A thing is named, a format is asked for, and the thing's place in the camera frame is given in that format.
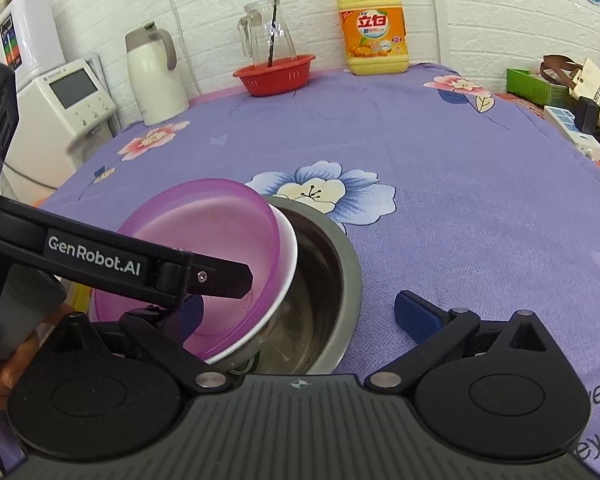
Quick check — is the purple plastic bowl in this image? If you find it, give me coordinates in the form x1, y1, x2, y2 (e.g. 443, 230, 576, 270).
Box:
118, 179, 280, 361

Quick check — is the yellow plastic plate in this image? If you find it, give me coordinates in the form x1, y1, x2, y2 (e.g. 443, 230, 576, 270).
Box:
66, 283, 92, 314

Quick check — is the stainless steel bowl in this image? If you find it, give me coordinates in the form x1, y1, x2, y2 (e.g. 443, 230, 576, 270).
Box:
235, 196, 362, 375

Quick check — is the white red-patterned bowl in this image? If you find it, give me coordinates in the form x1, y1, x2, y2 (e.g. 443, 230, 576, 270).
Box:
206, 205, 299, 370

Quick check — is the person's left hand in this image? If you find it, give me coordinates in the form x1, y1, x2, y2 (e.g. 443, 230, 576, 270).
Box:
0, 304, 74, 410

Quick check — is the white water dispenser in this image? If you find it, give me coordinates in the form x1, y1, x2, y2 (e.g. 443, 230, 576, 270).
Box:
3, 58, 117, 205

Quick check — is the white water purifier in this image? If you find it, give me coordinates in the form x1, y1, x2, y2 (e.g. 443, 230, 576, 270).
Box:
0, 0, 66, 91

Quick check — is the white thermos jug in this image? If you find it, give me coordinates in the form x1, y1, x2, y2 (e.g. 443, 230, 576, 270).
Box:
125, 22, 189, 126

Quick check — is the red plastic colander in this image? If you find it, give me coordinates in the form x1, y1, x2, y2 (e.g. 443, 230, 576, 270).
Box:
233, 54, 315, 98

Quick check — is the purple floral tablecloth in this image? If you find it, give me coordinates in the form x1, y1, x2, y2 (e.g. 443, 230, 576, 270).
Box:
0, 62, 600, 480

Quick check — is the white power strip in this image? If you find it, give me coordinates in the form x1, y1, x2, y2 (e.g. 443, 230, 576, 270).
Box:
543, 106, 600, 162

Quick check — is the black stirring stick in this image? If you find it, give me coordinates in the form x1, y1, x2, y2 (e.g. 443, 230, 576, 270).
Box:
268, 0, 278, 68

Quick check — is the green box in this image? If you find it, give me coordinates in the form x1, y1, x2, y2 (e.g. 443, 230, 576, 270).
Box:
506, 68, 574, 108

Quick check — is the glass pitcher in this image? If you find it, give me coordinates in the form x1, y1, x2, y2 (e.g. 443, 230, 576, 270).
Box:
237, 0, 297, 65

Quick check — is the black power adapter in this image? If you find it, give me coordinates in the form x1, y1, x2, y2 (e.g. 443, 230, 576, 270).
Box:
574, 96, 600, 136

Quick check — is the yellow dish soap bottle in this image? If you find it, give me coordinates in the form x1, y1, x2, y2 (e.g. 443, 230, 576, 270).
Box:
337, 0, 410, 76

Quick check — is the paper bag with brown handles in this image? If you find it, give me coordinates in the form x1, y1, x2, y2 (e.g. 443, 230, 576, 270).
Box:
540, 54, 600, 126

